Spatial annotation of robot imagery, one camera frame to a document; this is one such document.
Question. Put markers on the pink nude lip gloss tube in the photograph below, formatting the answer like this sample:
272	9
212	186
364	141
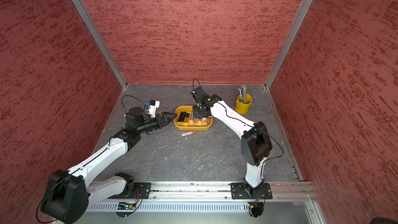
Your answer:
188	133

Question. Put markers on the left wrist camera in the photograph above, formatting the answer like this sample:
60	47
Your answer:
151	107

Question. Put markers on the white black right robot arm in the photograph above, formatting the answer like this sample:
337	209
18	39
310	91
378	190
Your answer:
255	143

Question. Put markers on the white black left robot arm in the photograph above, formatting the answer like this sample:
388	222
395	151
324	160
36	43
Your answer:
69	193

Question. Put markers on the aluminium corner post left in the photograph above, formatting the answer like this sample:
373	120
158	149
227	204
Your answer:
82	10

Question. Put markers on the aluminium front rail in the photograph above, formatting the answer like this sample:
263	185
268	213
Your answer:
218	191

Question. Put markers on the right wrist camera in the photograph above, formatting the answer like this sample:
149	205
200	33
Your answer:
199	95

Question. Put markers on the yellow pen cup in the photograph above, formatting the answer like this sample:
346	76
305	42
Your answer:
243	108

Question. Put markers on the black lipstick with gold band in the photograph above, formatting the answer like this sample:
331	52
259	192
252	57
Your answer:
179	117

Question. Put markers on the yellow plastic storage tray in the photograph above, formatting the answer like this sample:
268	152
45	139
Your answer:
191	126

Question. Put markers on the aluminium corner post right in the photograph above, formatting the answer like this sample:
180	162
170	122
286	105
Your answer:
297	21

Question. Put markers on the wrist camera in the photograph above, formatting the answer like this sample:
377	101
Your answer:
151	107
199	95

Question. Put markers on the black lipstick short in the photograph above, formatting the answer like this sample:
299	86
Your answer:
183	117

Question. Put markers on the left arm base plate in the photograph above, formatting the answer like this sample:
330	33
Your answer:
141	190

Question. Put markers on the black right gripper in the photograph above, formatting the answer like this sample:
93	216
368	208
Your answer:
197	114

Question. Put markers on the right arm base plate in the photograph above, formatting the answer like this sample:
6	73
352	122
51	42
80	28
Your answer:
241	191

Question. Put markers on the aluminium corner post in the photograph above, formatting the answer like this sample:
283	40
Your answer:
297	21
82	10

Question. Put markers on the vented metal panel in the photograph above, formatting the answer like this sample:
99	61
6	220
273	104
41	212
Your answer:
172	207

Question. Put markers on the pens in cup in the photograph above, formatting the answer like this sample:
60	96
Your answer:
243	94

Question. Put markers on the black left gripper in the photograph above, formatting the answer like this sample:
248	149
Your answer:
165	118

